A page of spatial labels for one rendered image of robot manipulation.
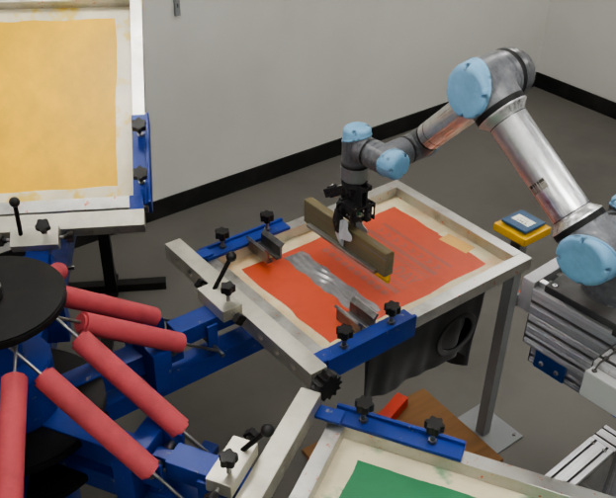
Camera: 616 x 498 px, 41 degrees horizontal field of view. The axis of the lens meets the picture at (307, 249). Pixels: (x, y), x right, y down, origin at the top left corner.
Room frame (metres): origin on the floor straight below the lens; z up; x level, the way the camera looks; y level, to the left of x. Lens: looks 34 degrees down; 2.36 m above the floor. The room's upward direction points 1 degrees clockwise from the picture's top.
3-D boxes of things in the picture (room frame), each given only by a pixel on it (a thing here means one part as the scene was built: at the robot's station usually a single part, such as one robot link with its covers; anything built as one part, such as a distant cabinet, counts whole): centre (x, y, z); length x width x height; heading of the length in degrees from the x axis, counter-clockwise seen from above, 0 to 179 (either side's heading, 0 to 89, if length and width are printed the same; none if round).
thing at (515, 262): (1.99, -0.17, 0.97); 0.79 x 0.58 x 0.04; 128
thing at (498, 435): (2.24, -0.69, 0.48); 0.22 x 0.22 x 0.96; 38
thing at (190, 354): (1.72, 0.17, 0.89); 1.24 x 0.06 x 0.06; 128
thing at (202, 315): (1.64, 0.27, 1.02); 0.17 x 0.06 x 0.05; 128
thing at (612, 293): (1.49, -0.70, 1.31); 0.15 x 0.15 x 0.10
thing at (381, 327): (1.62, -0.16, 0.98); 0.30 x 0.05 x 0.07; 128
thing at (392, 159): (1.86, -0.20, 1.39); 0.11 x 0.11 x 0.08; 43
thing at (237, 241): (2.06, 0.19, 0.98); 0.30 x 0.05 x 0.07; 128
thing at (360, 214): (1.91, -0.13, 1.23); 0.09 x 0.08 x 0.12; 38
